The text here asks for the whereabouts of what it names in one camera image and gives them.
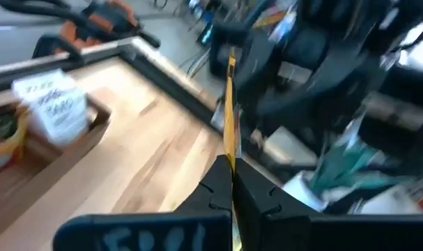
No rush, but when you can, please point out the white orange Tazo tea bag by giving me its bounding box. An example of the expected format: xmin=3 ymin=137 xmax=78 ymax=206
xmin=36 ymin=100 xmax=91 ymax=148
xmin=26 ymin=85 xmax=86 ymax=123
xmin=11 ymin=68 xmax=78 ymax=105

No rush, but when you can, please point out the teal artificial plant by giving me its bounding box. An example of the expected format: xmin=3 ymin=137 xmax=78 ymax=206
xmin=308 ymin=141 xmax=407 ymax=196

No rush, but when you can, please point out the black power box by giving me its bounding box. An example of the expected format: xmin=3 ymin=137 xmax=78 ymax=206
xmin=196 ymin=20 xmax=216 ymax=47

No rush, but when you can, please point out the wooden tea organizer box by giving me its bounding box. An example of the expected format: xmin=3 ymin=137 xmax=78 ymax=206
xmin=0 ymin=93 xmax=114 ymax=213

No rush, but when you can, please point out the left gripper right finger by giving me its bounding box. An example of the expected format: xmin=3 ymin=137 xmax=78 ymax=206
xmin=233 ymin=157 xmax=423 ymax=251

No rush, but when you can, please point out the white plant pot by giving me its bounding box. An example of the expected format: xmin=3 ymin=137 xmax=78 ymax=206
xmin=282 ymin=170 xmax=329 ymax=213

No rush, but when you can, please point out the mango magic tea bag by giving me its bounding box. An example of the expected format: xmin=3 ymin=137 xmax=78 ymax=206
xmin=223 ymin=47 xmax=239 ymax=174
xmin=0 ymin=111 xmax=28 ymax=175

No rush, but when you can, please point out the black frame corner handle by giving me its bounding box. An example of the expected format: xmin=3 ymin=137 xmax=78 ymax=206
xmin=31 ymin=33 xmax=86 ymax=66

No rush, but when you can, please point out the white printed paper sheet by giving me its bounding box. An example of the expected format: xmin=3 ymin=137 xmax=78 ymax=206
xmin=357 ymin=184 xmax=423 ymax=215

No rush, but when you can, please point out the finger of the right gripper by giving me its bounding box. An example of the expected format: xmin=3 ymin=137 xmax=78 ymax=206
xmin=233 ymin=38 xmax=282 ymax=105
xmin=258 ymin=55 xmax=369 ymax=130

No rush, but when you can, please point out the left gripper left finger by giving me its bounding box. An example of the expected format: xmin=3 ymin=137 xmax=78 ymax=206
xmin=52 ymin=155 xmax=233 ymax=251

